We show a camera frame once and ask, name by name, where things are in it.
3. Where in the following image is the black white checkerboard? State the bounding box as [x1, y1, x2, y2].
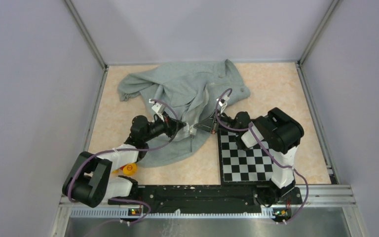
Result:
[217, 130, 280, 185]

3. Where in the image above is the grey zip-up jacket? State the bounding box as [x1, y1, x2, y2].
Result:
[117, 60, 251, 168]

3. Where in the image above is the purple cable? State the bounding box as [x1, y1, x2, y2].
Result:
[67, 98, 180, 226]
[215, 88, 310, 224]

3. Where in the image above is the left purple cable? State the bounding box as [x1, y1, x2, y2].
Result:
[67, 98, 180, 226]

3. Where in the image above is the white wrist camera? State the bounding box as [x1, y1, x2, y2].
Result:
[217, 95, 229, 114]
[149, 99, 165, 121]

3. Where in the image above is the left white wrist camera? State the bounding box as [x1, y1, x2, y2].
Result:
[149, 99, 165, 121]

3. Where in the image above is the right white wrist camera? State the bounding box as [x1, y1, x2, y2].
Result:
[217, 95, 229, 114]

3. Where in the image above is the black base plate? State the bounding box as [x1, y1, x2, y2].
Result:
[127, 184, 303, 214]

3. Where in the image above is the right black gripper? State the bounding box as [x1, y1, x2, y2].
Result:
[194, 109, 241, 134]

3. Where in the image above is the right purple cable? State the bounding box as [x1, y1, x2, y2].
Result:
[215, 88, 310, 224]

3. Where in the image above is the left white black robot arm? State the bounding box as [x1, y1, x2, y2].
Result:
[62, 113, 186, 207]

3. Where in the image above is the aluminium frame rail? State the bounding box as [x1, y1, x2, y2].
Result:
[51, 185, 368, 237]

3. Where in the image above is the red yellow toy button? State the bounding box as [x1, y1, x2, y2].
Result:
[111, 163, 137, 176]

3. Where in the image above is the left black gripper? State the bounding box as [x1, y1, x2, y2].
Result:
[143, 111, 186, 142]

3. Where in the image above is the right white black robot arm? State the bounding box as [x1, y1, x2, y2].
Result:
[194, 107, 304, 207]

